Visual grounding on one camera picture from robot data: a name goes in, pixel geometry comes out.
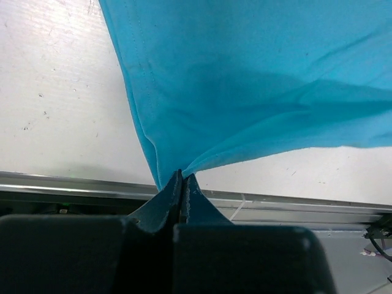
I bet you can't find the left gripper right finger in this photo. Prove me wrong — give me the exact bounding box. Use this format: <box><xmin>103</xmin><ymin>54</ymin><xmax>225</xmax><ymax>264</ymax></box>
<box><xmin>179</xmin><ymin>174</ymin><xmax>233</xmax><ymax>225</ymax></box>

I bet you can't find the teal t shirt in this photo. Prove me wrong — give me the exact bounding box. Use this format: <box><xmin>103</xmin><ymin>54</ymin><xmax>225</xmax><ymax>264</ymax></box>
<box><xmin>100</xmin><ymin>1</ymin><xmax>391</xmax><ymax>188</ymax></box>

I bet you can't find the aluminium rail frame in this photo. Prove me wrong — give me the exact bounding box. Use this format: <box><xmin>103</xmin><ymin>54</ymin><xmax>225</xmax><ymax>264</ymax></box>
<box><xmin>1</xmin><ymin>171</ymin><xmax>391</xmax><ymax>229</ymax></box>

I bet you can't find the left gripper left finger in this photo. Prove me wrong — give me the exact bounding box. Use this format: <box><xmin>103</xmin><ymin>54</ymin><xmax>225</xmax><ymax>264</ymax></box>
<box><xmin>127</xmin><ymin>170</ymin><xmax>183</xmax><ymax>234</ymax></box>

